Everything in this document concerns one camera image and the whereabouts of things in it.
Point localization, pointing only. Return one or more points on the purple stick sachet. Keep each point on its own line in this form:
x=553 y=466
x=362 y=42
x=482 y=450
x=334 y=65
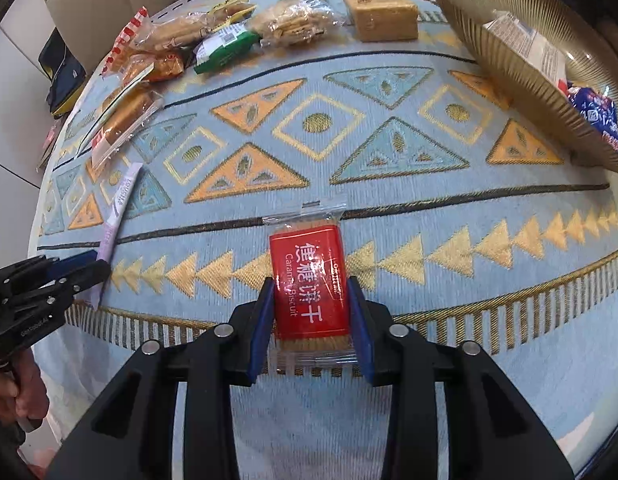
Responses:
x=120 y=205

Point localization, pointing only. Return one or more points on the green and white packet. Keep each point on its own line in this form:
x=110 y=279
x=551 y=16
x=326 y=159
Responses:
x=224 y=49

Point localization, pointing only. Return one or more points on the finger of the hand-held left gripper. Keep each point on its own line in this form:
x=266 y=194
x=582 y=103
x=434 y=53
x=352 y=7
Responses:
x=84 y=280
x=71 y=262

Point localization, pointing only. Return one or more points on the dark blue bag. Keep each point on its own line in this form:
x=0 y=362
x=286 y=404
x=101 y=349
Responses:
x=64 y=75

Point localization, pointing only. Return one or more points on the red-white striped bread packet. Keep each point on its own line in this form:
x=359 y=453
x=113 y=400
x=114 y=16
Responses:
x=176 y=32

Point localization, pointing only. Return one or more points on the brown cake block packet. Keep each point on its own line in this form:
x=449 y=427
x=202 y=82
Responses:
x=381 y=12

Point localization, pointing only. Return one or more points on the pink flat packet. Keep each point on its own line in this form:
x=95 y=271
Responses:
x=46 y=145

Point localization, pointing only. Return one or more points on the yellow label snack packet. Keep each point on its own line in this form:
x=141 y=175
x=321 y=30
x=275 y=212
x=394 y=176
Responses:
x=229 y=11

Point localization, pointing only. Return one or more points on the blue snack packet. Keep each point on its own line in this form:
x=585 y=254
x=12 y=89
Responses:
x=596 y=112

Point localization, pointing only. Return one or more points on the clear cracker packet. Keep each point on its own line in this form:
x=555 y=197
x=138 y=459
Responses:
x=294 y=21

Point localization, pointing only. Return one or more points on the small orange bread packet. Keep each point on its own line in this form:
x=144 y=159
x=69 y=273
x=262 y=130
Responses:
x=159 y=67

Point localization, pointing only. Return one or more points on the red biscuit packet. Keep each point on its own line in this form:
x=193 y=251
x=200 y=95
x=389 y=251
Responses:
x=309 y=270

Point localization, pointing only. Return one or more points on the long orange bread packet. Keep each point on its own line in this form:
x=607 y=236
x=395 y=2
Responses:
x=124 y=115

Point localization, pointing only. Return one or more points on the white snack packet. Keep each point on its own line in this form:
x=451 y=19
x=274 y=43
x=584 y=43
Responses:
x=529 y=47

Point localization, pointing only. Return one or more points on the person's left hand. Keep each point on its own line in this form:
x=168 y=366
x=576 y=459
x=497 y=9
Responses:
x=19 y=390

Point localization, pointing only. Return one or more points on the patterned blue rug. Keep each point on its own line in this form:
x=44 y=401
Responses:
x=439 y=240

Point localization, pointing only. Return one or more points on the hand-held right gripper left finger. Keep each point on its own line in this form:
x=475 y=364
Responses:
x=261 y=332

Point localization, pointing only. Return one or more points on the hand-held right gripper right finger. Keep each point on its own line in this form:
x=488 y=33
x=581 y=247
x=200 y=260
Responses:
x=361 y=332

